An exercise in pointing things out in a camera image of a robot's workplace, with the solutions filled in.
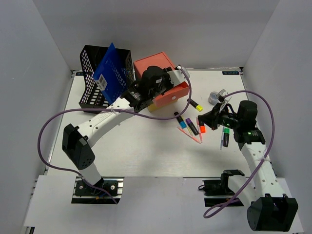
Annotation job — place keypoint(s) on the blue thin pen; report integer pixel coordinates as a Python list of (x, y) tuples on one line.
[(222, 138)]

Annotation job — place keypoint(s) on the clear paperclip jar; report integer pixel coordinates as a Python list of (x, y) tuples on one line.
[(213, 98)]

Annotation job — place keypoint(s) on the purple highlighter marker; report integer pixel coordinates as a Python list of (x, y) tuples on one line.
[(192, 126)]

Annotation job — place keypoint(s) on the orange highlighter marker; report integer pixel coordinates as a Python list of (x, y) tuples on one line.
[(201, 126)]

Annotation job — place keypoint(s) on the green highlighter marker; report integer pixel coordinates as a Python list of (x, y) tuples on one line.
[(226, 136)]

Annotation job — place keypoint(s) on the black mesh file holder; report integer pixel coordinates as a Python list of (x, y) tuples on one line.
[(90, 57)]

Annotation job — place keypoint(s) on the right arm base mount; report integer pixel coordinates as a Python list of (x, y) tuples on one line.
[(218, 191)]

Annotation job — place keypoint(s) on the orange thin pen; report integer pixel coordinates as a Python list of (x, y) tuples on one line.
[(190, 136)]

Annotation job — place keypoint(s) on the salmon top drawer box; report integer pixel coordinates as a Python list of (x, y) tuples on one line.
[(145, 72)]

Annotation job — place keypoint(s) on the blue highlighter marker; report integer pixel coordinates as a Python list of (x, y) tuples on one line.
[(180, 120)]

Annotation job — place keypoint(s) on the blue plastic folder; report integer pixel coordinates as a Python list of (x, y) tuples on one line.
[(110, 76)]

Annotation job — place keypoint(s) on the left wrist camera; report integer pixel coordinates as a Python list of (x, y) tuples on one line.
[(178, 75)]

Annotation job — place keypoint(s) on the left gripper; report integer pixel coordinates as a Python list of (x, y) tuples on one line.
[(166, 76)]

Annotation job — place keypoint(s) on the yellow bottom drawer box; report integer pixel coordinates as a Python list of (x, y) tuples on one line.
[(153, 108)]

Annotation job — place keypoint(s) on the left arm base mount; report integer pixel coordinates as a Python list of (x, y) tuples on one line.
[(110, 193)]

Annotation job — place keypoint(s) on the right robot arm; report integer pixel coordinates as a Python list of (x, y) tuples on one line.
[(268, 206)]

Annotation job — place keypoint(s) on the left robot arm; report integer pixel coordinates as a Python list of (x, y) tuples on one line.
[(77, 142)]

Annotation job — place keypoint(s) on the yellow thin pen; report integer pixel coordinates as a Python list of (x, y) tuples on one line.
[(187, 127)]

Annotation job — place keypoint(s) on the yellow highlighter marker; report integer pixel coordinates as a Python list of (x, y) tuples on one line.
[(195, 105)]

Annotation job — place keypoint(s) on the pink thin pen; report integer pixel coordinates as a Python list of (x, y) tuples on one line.
[(198, 127)]

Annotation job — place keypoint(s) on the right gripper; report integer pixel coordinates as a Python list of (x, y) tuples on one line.
[(211, 118)]

